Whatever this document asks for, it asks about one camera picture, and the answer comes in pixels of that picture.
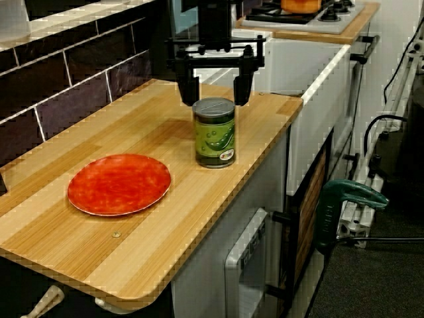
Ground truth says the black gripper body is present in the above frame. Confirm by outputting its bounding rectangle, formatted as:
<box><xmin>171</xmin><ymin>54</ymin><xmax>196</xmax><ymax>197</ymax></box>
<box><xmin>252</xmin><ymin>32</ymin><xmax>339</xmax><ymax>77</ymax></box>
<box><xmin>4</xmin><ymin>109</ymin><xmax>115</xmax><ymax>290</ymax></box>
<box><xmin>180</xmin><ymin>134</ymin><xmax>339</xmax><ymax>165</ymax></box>
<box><xmin>165</xmin><ymin>18</ymin><xmax>267</xmax><ymax>80</ymax></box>

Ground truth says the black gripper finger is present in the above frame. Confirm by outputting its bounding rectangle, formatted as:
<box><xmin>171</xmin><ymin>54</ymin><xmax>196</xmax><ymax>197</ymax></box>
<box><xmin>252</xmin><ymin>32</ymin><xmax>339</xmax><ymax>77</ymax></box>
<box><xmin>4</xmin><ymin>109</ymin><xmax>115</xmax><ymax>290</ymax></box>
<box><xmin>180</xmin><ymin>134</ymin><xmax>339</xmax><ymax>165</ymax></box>
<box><xmin>233</xmin><ymin>71</ymin><xmax>256</xmax><ymax>107</ymax></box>
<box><xmin>176</xmin><ymin>76</ymin><xmax>202</xmax><ymax>107</ymax></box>

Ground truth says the green pea can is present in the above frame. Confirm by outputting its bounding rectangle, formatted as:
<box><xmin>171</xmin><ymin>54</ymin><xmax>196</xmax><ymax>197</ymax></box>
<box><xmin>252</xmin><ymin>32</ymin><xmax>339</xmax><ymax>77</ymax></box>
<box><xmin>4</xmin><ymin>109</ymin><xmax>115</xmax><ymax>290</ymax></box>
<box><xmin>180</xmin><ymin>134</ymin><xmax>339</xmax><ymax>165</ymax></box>
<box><xmin>191</xmin><ymin>97</ymin><xmax>237</xmax><ymax>170</ymax></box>

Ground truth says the blue plastic bin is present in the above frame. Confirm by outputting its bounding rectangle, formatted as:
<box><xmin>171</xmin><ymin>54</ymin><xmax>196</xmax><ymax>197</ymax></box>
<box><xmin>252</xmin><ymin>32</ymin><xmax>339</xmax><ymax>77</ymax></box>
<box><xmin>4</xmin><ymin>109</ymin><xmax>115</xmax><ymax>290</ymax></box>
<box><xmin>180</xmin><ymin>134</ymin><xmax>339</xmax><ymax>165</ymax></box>
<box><xmin>172</xmin><ymin>0</ymin><xmax>200</xmax><ymax>36</ymax></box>

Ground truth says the dark upright kitchen panel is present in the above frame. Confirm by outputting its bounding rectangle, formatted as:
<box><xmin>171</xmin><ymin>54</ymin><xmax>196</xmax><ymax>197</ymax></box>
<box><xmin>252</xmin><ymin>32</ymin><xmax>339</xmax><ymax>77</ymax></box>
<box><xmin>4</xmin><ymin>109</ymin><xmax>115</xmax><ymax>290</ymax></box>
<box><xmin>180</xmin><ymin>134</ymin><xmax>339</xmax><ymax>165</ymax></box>
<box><xmin>150</xmin><ymin>0</ymin><xmax>182</xmax><ymax>83</ymax></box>

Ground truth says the white toy sink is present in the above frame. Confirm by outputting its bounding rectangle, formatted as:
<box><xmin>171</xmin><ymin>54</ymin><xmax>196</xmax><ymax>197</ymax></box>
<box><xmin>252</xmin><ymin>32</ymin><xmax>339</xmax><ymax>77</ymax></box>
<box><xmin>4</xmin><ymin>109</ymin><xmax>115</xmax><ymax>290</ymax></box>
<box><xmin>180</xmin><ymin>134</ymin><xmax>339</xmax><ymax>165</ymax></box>
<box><xmin>178</xmin><ymin>28</ymin><xmax>351</xmax><ymax>197</ymax></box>

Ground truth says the orange toy pot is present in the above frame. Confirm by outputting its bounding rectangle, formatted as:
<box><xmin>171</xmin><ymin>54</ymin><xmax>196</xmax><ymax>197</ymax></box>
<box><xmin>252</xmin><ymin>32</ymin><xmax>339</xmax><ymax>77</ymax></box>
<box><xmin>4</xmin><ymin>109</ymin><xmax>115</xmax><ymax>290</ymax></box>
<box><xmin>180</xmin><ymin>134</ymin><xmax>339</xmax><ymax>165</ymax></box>
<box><xmin>280</xmin><ymin>0</ymin><xmax>322</xmax><ymax>15</ymax></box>

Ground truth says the grey toy stove top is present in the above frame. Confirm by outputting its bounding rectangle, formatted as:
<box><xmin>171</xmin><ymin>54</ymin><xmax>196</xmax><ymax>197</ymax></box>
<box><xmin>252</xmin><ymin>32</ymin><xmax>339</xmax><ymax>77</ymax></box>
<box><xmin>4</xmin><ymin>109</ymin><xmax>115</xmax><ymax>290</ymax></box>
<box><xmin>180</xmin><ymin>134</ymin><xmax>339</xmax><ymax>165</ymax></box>
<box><xmin>240</xmin><ymin>0</ymin><xmax>365</xmax><ymax>34</ymax></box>

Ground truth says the orange red round plate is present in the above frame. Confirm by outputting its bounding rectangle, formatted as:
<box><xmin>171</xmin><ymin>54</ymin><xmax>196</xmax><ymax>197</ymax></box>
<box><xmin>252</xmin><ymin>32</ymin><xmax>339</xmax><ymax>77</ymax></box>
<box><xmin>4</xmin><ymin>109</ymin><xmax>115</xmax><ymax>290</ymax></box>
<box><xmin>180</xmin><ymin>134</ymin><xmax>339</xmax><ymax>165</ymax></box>
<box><xmin>67</xmin><ymin>154</ymin><xmax>172</xmax><ymax>217</ymax></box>

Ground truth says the green bar clamp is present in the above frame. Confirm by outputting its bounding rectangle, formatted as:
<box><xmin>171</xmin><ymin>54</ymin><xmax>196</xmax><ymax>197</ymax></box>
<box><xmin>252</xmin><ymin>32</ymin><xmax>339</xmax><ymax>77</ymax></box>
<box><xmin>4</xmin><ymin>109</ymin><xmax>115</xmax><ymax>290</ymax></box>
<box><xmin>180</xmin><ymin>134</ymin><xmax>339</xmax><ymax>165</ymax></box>
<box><xmin>313</xmin><ymin>179</ymin><xmax>390</xmax><ymax>252</ymax></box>

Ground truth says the dark tiled backsplash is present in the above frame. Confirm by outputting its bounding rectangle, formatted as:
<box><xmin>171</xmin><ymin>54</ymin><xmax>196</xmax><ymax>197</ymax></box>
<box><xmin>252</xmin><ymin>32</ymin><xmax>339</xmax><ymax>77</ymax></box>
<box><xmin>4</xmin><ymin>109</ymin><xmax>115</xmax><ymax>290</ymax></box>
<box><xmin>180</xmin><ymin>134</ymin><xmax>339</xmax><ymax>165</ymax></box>
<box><xmin>0</xmin><ymin>6</ymin><xmax>160</xmax><ymax>166</ymax></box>

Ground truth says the wooden slat crate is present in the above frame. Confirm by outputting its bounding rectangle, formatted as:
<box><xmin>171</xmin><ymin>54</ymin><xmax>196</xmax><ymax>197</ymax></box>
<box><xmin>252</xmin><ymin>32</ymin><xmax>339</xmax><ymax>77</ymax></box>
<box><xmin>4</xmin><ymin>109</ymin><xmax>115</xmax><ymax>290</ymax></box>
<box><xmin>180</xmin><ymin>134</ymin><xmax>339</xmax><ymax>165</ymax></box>
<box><xmin>293</xmin><ymin>150</ymin><xmax>327</xmax><ymax>282</ymax></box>

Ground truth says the grey toy dishwasher door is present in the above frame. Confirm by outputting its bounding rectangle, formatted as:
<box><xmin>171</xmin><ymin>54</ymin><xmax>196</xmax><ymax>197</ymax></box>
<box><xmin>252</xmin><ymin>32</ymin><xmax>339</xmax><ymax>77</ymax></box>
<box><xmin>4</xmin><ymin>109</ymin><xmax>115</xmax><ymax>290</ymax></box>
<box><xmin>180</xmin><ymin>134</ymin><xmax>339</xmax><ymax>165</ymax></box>
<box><xmin>223</xmin><ymin>207</ymin><xmax>268</xmax><ymax>318</ymax></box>

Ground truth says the black bin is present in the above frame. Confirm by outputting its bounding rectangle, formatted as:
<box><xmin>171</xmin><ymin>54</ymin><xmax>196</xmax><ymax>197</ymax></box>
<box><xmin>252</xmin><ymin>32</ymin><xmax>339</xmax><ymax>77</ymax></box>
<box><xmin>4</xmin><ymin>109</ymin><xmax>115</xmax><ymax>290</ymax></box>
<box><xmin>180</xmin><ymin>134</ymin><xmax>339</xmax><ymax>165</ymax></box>
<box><xmin>396</xmin><ymin>79</ymin><xmax>424</xmax><ymax>216</ymax></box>

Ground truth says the white toy kitchen cabinet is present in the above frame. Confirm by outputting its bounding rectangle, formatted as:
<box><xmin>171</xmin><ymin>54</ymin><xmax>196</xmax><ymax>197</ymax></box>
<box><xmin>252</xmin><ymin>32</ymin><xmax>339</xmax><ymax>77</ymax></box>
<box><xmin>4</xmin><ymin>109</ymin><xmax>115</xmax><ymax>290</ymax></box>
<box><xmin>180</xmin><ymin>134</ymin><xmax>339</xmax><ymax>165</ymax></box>
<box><xmin>170</xmin><ymin>131</ymin><xmax>289</xmax><ymax>318</ymax></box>

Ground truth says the white plastic jar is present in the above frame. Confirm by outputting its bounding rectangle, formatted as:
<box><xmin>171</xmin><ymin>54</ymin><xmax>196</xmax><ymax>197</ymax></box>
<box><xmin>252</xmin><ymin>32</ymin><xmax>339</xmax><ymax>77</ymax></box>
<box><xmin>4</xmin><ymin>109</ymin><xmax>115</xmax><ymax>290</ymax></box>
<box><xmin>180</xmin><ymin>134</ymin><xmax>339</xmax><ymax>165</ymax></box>
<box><xmin>0</xmin><ymin>0</ymin><xmax>30</xmax><ymax>38</ymax></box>

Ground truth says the cream plastic hook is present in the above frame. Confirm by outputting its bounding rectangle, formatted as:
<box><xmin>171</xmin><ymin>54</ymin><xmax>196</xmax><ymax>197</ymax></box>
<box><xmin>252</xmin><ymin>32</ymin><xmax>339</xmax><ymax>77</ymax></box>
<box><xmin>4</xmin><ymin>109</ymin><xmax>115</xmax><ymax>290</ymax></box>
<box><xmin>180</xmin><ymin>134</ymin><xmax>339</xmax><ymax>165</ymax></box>
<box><xmin>93</xmin><ymin>297</ymin><xmax>133</xmax><ymax>315</ymax></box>
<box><xmin>20</xmin><ymin>285</ymin><xmax>64</xmax><ymax>318</ymax></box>

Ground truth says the thick black cable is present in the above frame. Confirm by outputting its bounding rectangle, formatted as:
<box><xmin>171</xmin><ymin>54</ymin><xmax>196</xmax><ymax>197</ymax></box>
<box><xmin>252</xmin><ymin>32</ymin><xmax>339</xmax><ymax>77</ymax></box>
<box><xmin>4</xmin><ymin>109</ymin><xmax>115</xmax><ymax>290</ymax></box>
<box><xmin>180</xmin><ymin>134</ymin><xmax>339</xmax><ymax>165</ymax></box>
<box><xmin>363</xmin><ymin>114</ymin><xmax>407</xmax><ymax>156</ymax></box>

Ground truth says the black oven handle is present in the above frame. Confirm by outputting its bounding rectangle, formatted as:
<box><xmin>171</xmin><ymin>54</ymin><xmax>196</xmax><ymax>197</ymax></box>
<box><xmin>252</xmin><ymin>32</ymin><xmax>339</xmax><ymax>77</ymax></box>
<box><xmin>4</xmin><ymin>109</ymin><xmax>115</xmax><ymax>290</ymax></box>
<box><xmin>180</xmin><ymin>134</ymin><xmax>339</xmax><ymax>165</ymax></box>
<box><xmin>349</xmin><ymin>34</ymin><xmax>380</xmax><ymax>66</ymax></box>

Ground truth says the thin black cable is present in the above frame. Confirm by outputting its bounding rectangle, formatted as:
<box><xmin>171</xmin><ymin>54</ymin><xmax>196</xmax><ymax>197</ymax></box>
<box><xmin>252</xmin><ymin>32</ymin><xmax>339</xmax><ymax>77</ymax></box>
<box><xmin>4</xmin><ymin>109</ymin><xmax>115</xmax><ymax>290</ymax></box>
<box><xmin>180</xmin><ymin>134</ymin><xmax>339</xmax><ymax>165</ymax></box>
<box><xmin>383</xmin><ymin>18</ymin><xmax>424</xmax><ymax>103</ymax></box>

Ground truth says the black metal crate frame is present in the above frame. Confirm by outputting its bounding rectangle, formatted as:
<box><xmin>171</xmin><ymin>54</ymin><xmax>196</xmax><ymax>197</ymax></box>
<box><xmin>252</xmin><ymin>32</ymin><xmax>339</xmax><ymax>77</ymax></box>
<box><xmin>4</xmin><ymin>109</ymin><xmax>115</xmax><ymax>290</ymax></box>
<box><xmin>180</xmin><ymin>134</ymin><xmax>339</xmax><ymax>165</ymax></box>
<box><xmin>266</xmin><ymin>127</ymin><xmax>335</xmax><ymax>318</ymax></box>

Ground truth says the aluminium extrusion frame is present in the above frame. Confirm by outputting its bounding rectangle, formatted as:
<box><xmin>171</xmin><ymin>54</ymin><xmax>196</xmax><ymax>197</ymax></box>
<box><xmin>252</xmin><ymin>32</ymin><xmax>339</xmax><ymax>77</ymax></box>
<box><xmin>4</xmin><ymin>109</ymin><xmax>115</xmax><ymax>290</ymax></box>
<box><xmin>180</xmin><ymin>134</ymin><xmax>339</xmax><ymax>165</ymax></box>
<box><xmin>336</xmin><ymin>39</ymin><xmax>424</xmax><ymax>249</ymax></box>

